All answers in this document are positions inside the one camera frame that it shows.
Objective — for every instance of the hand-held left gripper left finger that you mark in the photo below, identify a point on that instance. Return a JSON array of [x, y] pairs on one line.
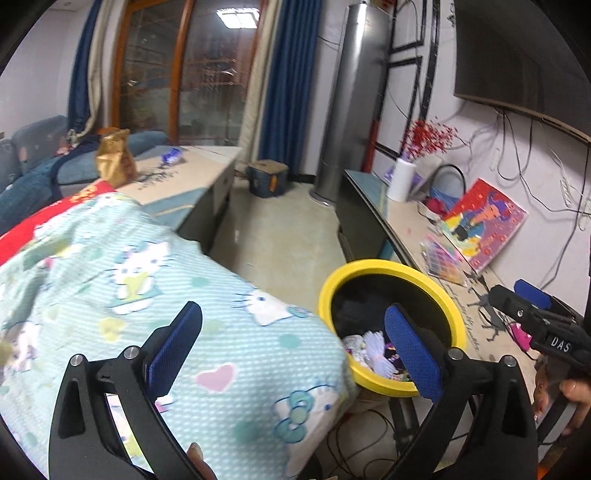
[[173, 350]]

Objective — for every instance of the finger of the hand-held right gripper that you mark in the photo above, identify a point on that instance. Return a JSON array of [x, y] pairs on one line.
[[533, 294], [517, 307]]

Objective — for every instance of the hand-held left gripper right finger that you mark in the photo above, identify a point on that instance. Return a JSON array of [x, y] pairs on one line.
[[411, 350]]

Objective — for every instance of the purple snack wrapper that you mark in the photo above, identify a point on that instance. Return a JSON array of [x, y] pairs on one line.
[[392, 356]]

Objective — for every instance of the white yarn bundle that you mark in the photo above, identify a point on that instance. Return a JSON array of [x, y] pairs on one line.
[[376, 350]]

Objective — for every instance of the yellow trash bin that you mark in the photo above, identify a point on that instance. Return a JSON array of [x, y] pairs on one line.
[[369, 381]]

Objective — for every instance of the white snack packet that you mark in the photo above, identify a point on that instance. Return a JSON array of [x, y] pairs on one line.
[[355, 346]]

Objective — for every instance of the person's right hand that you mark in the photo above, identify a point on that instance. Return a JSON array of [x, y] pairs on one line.
[[584, 397]]

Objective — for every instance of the person's left hand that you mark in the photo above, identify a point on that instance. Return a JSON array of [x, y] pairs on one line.
[[201, 466]]

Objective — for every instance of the pink plastic toy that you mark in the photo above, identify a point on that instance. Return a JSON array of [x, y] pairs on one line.
[[519, 336]]

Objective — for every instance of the cat print blanket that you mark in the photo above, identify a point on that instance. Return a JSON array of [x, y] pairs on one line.
[[207, 286]]

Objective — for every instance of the colourful bead box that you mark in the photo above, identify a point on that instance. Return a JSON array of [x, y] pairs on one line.
[[445, 258]]

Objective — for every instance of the colourful painting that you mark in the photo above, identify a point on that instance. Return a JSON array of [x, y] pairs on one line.
[[485, 221]]

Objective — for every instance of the white power strip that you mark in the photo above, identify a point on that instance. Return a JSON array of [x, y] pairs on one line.
[[565, 189]]

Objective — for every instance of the television stand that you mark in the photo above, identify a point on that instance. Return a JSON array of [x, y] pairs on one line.
[[401, 221]]

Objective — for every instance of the red yarn ball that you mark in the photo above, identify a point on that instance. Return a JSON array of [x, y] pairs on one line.
[[436, 204]]

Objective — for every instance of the white vase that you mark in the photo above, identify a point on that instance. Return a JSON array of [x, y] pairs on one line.
[[399, 180]]

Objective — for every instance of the grey coffee table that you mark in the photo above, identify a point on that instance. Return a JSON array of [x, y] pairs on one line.
[[194, 170]]

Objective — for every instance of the red blanket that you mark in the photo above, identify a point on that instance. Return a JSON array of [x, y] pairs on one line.
[[46, 217]]

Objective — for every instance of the red berry branches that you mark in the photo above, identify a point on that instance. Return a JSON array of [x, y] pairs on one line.
[[427, 138]]

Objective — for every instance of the blue white wrapper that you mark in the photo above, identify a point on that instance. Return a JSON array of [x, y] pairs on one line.
[[171, 157]]

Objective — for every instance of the blue storage stool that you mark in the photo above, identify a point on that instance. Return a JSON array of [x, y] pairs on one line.
[[268, 180]]

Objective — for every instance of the brown paper bag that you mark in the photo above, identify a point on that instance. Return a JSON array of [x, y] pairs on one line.
[[115, 159]]

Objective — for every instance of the dark blue garment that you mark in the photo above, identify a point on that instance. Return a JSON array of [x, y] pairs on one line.
[[74, 159]]

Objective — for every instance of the blue sofa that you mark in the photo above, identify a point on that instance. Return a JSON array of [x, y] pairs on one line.
[[27, 184]]

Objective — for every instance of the grey heart print sofa cushion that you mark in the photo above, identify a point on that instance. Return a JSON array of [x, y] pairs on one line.
[[8, 161], [41, 143]]

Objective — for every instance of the silver tower air conditioner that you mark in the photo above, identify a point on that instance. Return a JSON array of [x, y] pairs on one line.
[[351, 92]]

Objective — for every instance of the beige curtain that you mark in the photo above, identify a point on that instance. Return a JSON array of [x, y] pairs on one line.
[[99, 69], [258, 92]]

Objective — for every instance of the wooden glass sliding door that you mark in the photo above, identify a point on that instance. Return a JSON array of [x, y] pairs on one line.
[[184, 69]]

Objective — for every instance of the blue curtain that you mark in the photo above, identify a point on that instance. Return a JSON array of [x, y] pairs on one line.
[[291, 83], [83, 69]]

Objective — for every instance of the wall television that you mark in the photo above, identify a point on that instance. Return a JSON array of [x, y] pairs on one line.
[[521, 55]]

